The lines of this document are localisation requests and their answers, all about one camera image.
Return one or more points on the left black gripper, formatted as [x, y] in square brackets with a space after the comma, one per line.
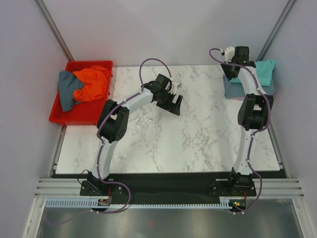
[173, 108]

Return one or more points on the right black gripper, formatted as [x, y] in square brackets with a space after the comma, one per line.
[229, 75]

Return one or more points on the teal t shirt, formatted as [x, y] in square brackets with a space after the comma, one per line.
[264, 70]

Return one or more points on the folded grey blue shirt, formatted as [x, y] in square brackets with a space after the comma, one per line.
[232, 90]

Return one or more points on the folded pink shirt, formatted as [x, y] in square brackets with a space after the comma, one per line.
[238, 98]

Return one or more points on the red plastic bin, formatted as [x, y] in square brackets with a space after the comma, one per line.
[83, 113]

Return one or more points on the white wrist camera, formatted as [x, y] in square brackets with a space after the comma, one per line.
[228, 54]
[175, 86]

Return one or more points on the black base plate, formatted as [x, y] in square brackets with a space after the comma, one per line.
[174, 188]

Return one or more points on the orange t shirt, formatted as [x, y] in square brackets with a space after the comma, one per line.
[95, 80]

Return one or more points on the aluminium frame rail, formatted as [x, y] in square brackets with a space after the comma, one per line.
[272, 188]

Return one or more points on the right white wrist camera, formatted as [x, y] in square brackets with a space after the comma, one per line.
[228, 54]

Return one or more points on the white slotted cable duct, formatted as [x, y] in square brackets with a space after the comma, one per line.
[95, 203]

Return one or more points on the grey blue crumpled shirt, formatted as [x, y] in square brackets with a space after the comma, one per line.
[68, 83]

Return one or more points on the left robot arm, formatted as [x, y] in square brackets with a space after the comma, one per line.
[113, 123]

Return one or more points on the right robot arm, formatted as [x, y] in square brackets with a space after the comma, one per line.
[253, 117]

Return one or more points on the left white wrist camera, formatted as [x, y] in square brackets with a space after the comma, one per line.
[175, 86]

